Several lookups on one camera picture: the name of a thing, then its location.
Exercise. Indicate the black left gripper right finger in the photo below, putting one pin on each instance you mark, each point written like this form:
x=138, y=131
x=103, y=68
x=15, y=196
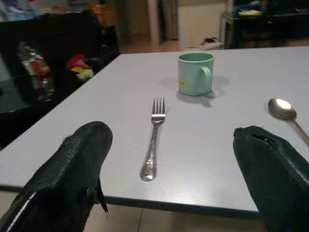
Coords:
x=277, y=174

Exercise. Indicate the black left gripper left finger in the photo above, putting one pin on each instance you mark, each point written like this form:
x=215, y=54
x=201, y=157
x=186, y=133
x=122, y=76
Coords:
x=60, y=174

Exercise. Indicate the gold metal spoon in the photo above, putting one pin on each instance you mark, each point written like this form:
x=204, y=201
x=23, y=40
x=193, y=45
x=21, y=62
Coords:
x=282, y=110

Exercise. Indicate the black glossy low table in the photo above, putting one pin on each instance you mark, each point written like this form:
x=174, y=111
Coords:
x=21, y=96

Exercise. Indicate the silver metal fork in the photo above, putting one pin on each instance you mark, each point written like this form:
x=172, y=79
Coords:
x=153, y=140

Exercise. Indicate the colourful plush toy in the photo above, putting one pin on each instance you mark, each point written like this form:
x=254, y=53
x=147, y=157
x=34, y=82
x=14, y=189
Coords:
x=80, y=66

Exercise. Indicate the mint green plastic mug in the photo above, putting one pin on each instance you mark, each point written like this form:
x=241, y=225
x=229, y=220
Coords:
x=193, y=75

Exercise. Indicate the black sofa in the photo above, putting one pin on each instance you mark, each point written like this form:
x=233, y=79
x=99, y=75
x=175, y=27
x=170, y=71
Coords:
x=58, y=38

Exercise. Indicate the dark side table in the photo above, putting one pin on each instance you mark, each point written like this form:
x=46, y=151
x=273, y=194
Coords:
x=263, y=26

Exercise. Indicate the black and white shoe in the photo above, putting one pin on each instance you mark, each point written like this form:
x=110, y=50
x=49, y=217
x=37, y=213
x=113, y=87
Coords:
x=211, y=41

